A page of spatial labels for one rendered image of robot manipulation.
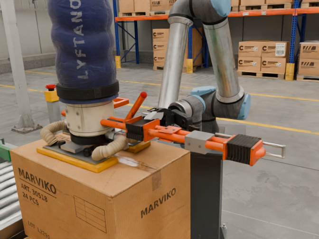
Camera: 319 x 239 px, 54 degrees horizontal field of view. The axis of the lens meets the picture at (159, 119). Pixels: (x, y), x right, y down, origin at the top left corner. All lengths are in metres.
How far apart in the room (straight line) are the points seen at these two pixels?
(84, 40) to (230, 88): 0.85
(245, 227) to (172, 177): 1.38
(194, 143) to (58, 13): 0.59
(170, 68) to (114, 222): 0.71
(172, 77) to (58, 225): 0.74
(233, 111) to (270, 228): 1.05
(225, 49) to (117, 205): 0.89
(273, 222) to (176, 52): 1.57
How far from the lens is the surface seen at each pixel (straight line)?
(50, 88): 2.20
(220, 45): 1.49
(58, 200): 1.19
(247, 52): 8.43
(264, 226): 2.48
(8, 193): 1.98
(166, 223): 1.20
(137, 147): 1.19
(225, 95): 1.68
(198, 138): 0.91
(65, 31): 1.09
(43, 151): 1.27
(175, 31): 1.43
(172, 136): 0.96
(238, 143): 0.86
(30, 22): 12.07
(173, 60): 1.39
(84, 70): 1.08
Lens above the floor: 1.42
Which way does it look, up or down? 17 degrees down
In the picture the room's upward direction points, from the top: 2 degrees counter-clockwise
